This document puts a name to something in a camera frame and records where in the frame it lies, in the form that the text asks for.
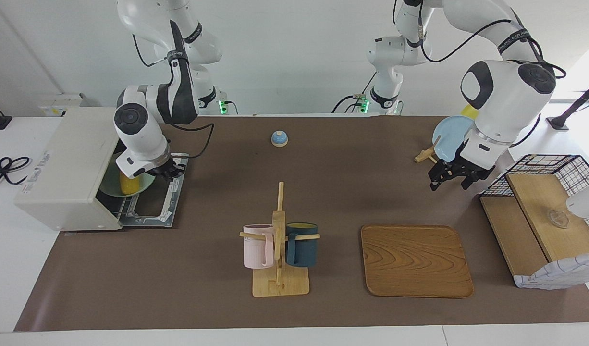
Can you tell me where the yellow corn cob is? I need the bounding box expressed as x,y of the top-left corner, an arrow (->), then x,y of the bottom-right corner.
120,173 -> 141,195

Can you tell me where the coiled black cable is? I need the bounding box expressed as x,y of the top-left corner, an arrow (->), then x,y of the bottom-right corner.
0,156 -> 32,188

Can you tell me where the black stand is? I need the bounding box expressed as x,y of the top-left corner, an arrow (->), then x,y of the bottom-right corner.
547,77 -> 589,131

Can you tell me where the metal oven wire rack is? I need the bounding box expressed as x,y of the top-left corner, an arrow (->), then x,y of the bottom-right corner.
100,195 -> 137,221

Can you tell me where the brown wooden tray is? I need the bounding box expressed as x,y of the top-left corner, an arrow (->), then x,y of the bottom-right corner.
360,224 -> 474,299

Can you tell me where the dark blue mug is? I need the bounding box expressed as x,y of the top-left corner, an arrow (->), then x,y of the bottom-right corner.
285,222 -> 319,268

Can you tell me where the glass oven door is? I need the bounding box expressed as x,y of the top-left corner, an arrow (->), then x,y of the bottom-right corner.
119,153 -> 189,228

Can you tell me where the beige toaster oven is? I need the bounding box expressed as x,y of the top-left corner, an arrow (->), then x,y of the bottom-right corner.
13,107 -> 124,232

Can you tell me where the light blue plate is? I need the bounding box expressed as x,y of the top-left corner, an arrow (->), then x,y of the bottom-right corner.
432,115 -> 476,164

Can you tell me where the black wire basket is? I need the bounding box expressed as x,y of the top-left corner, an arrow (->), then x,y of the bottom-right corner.
479,154 -> 589,243

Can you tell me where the small clear glass dish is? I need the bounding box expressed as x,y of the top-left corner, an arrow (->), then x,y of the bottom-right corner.
547,210 -> 570,228

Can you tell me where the brown table mat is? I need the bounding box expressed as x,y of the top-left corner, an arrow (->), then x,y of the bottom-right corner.
13,115 -> 589,332

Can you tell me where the white rounded device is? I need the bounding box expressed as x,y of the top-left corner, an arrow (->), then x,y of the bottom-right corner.
565,179 -> 589,220

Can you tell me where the pale green plate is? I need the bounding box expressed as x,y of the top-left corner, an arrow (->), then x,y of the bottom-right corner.
100,161 -> 157,198

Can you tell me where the pink mug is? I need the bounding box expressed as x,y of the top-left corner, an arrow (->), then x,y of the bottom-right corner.
243,224 -> 275,270

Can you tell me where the white checked cloth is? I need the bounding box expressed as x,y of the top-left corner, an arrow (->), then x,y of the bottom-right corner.
513,253 -> 589,290

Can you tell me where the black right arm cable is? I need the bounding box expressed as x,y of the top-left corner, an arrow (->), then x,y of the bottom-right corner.
131,34 -> 215,159

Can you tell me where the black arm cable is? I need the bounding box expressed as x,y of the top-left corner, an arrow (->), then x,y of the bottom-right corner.
393,0 -> 567,147
131,34 -> 215,159

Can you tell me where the light wooden shelf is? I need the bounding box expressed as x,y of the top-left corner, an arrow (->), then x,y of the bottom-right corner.
480,173 -> 589,289

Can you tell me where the wooden mug rack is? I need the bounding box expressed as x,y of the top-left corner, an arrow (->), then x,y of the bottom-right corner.
239,182 -> 321,297

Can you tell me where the wooden plate rack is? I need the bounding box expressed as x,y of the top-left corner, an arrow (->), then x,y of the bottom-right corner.
414,136 -> 453,168

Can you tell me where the black base cable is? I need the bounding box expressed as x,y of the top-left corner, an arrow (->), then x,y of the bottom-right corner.
331,72 -> 378,114

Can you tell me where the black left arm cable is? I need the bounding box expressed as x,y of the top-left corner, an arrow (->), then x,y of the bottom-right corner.
393,0 -> 567,147

